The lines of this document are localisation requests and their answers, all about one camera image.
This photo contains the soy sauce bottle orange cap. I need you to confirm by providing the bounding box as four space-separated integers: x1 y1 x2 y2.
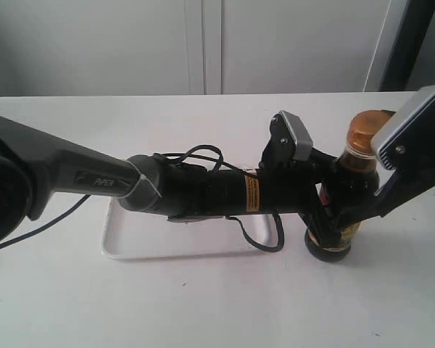
304 109 394 262

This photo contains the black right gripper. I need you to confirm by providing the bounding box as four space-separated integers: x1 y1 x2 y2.
337 165 435 228

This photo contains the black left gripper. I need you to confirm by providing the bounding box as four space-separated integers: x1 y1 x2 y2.
257 144 343 250

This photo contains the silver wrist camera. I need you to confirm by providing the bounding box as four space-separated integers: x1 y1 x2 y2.
269 110 313 162
370 85 435 170

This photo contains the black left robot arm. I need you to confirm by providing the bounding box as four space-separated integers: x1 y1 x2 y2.
0 111 340 252

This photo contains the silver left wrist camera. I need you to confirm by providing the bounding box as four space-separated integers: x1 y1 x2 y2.
269 110 313 162

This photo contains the white plastic tray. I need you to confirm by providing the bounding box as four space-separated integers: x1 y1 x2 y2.
101 199 278 260

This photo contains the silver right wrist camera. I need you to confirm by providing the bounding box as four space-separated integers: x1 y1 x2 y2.
370 85 435 170

